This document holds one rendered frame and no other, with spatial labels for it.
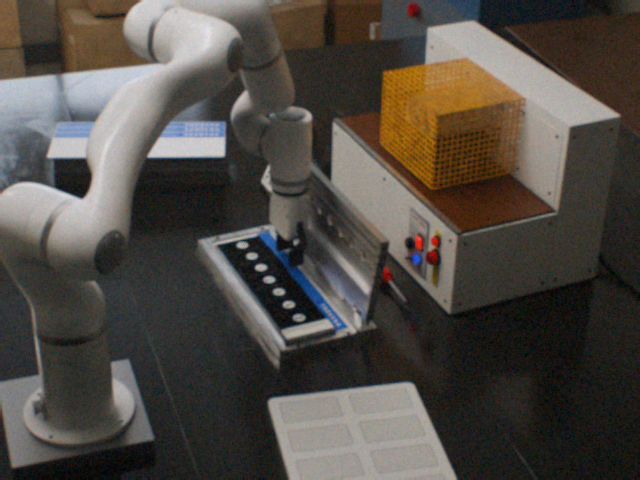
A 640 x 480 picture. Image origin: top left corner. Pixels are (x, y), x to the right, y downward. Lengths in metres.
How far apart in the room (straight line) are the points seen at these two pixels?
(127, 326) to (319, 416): 0.47
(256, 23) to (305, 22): 3.56
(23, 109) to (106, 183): 1.44
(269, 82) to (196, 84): 0.29
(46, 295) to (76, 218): 0.17
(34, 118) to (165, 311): 0.98
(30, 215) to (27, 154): 1.17
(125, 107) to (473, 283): 0.83
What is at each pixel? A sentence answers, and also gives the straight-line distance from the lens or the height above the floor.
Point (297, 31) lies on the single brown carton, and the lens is 5.75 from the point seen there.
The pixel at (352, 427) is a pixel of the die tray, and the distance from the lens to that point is 2.19.
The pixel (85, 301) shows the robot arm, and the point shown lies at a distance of 2.03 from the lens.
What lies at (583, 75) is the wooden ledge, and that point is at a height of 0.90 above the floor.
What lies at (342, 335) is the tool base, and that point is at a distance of 2.39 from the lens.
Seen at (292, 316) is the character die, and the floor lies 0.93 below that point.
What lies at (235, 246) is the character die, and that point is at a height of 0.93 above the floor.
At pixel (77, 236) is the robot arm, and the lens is 1.91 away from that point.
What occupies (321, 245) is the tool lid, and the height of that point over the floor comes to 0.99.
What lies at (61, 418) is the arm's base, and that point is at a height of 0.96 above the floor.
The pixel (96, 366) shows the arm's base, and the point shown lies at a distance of 2.09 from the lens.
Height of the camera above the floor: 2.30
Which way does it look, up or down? 31 degrees down
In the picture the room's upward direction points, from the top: 1 degrees clockwise
